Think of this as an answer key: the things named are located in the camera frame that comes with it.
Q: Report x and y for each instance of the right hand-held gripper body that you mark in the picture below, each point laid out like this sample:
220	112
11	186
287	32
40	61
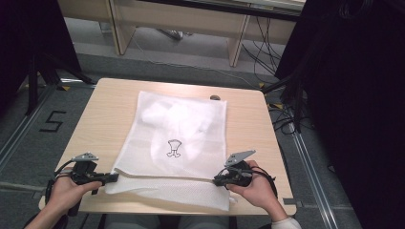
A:
240	176

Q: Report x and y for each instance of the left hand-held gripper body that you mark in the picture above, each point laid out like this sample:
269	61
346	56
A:
84	171

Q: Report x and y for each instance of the white mesh laundry bag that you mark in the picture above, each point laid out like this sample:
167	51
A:
140	152

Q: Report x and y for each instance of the person's right hand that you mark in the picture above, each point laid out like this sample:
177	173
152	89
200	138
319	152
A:
261	194

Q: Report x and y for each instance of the person's left hand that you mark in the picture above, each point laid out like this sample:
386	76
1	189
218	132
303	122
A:
65	198

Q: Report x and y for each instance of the person's legs in gray trousers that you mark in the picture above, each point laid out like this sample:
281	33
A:
133	223

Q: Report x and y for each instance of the gray tape strip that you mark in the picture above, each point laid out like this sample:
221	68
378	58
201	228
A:
291	202

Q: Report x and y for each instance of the white garment with drawn figure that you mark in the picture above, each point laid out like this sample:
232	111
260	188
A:
184	127

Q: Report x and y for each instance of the yellow tape marker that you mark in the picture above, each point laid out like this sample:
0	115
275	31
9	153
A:
261	85
277	105
66	88

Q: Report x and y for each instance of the dark round table grommet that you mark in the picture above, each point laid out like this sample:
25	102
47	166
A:
215	97

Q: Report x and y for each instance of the black metal stand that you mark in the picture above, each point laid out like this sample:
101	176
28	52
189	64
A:
297	108
31	89

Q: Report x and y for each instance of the black curtain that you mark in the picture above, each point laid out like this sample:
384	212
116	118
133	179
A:
28	38
356	111

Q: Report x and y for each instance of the gray power strip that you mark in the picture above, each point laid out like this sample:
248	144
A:
174	34

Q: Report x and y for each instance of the light wooden desk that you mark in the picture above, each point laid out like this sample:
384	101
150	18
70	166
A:
178	19

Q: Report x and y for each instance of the metal floor rail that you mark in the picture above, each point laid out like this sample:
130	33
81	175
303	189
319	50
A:
313	178
22	127

